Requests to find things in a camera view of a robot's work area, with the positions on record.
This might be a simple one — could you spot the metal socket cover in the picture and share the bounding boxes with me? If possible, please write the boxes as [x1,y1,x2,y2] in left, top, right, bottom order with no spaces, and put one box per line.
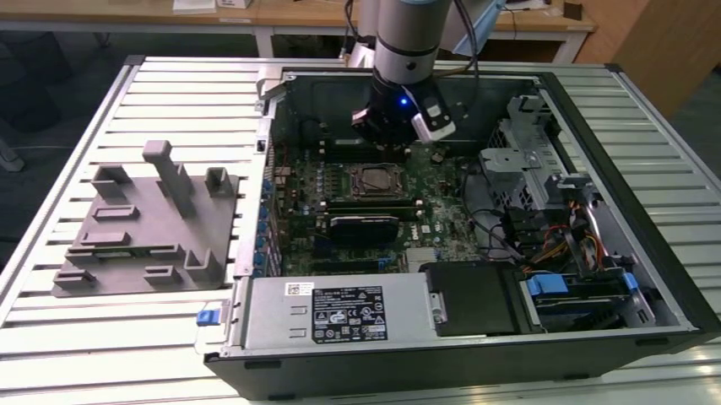
[352,163,408,199]

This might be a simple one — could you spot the green motherboard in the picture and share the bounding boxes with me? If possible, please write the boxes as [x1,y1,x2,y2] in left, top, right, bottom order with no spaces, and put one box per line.
[264,138,503,275]

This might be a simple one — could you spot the grey metal stand leg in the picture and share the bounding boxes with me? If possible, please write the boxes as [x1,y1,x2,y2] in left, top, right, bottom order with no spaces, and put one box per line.
[0,134,27,174]

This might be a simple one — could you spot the hard disk in blue carrier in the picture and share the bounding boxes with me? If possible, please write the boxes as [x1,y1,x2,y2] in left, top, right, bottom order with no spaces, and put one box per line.
[523,273,636,332]

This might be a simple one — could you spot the wooden cabinet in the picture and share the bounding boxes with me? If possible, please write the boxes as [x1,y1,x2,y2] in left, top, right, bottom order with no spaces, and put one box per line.
[573,0,721,122]

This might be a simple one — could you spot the small silver heatsink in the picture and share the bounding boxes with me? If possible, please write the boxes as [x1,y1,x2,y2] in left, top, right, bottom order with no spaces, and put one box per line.
[406,247,440,267]

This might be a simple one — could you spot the perforated metal drive cage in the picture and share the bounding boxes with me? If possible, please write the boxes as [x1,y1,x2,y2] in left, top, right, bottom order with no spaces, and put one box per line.
[477,94,593,216]

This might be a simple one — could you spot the orange wire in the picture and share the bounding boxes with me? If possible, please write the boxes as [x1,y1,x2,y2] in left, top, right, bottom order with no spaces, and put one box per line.
[523,242,568,271]

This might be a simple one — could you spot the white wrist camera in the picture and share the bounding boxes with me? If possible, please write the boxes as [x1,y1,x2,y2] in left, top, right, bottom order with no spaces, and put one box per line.
[409,94,459,142]

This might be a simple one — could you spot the small side wrist camera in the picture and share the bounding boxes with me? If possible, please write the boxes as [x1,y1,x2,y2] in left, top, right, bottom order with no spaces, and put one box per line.
[350,107,378,137]

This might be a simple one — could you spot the black PC case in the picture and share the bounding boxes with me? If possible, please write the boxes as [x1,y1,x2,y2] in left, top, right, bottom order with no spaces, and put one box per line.
[201,62,721,402]

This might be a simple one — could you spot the silver CPU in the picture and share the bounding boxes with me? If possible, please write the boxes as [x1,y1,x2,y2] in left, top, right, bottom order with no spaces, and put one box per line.
[360,168,396,192]

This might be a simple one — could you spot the silver power supply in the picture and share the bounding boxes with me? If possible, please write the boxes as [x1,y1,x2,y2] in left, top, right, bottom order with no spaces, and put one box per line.
[240,272,446,351]

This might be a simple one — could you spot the yellow wire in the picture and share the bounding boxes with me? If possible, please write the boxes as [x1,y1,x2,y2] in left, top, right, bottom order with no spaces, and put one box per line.
[583,235,609,271]

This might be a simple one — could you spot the grey parts rack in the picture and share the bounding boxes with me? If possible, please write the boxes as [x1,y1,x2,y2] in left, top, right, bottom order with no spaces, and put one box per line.
[50,139,242,299]

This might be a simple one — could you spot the CPU socket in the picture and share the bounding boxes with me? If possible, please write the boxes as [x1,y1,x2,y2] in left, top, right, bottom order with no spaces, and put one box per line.
[348,161,412,202]

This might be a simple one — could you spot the green RAM stick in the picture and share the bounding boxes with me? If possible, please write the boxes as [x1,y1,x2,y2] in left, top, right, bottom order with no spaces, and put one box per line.
[93,246,157,257]

